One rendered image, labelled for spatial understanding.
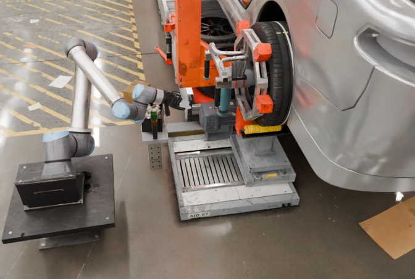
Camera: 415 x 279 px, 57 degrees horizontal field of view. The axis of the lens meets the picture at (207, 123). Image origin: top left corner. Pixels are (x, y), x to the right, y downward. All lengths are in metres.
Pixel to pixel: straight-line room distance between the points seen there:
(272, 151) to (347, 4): 1.48
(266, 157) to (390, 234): 0.95
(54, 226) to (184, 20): 1.52
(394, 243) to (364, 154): 1.22
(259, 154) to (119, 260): 1.18
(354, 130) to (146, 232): 1.52
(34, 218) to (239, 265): 1.23
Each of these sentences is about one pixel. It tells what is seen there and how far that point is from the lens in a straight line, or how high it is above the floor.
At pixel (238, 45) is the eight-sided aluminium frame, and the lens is 2.62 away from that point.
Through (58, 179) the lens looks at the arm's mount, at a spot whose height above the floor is 0.52.
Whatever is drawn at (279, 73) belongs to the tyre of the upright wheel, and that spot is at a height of 1.02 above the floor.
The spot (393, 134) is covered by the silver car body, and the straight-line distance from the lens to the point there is 1.66.
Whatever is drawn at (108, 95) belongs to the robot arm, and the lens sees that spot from 2.23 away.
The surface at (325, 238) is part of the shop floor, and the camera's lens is 2.73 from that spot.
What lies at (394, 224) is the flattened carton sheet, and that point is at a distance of 2.97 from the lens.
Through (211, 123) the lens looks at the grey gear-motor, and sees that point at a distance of 2.91.
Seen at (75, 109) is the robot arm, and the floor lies 0.67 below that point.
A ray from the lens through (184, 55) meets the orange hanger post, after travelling 2.80.
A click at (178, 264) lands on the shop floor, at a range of 2.48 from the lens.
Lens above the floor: 2.10
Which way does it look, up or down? 38 degrees down
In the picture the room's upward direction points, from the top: 2 degrees clockwise
